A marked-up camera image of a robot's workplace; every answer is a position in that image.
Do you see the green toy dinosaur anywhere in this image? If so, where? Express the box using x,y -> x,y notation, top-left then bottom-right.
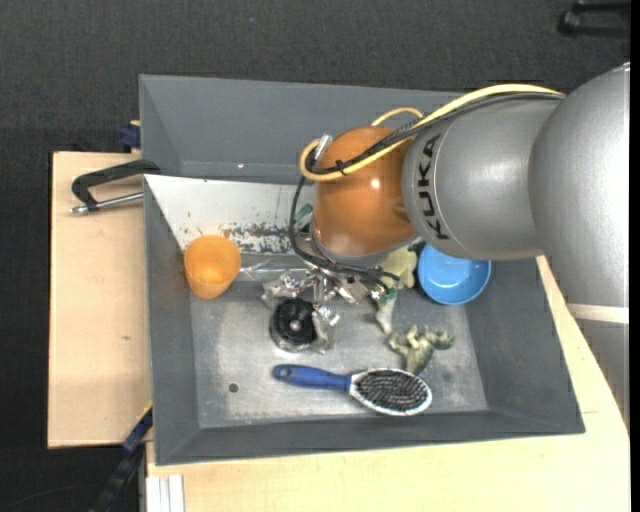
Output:
387,324 -> 456,376

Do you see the pale green toy animal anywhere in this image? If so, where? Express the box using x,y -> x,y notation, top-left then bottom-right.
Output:
373,243 -> 420,335

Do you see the orange plastic cup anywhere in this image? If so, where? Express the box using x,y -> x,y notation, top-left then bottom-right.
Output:
183,234 -> 243,301

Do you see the grey metal bin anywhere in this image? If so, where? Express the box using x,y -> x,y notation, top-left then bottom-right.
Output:
138,73 -> 587,467

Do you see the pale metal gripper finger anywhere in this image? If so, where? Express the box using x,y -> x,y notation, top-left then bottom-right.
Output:
312,294 -> 342,327
273,272 -> 315,300

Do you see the blue bowl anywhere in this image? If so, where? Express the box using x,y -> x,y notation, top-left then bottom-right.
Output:
416,243 -> 493,307

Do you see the blue handled hairbrush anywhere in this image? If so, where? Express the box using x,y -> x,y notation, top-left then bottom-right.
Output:
272,363 -> 434,417

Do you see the pale cardboard board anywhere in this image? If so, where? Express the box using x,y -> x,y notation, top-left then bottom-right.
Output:
47,151 -> 154,449

